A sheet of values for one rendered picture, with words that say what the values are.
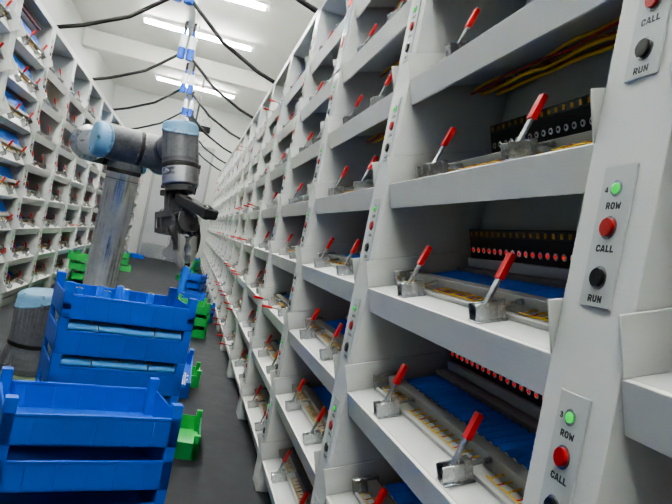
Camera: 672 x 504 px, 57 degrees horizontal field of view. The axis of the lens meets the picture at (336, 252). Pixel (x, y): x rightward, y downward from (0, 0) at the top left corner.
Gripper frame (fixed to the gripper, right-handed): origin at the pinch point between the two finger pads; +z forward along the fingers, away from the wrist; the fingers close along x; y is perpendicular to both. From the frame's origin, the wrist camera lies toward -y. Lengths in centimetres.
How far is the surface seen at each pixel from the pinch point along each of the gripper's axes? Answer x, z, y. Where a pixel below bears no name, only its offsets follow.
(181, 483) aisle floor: -26, 59, 25
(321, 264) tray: -29.9, -1.4, -20.9
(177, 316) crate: 2.3, 12.2, 0.4
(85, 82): -204, -185, 294
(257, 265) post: -145, -18, 85
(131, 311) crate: 11.7, 11.0, 5.7
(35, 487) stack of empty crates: 44, 42, -7
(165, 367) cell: 1.9, 24.3, 4.5
